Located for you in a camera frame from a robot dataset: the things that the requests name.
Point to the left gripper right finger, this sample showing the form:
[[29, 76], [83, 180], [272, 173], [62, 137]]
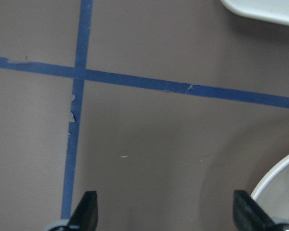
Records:
[[249, 216]]

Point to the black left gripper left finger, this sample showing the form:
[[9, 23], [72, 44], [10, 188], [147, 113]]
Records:
[[84, 218]]

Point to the white round plate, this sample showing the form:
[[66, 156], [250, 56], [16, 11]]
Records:
[[272, 191]]

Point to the white rectangular tray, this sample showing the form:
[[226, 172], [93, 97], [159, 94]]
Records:
[[273, 11]]

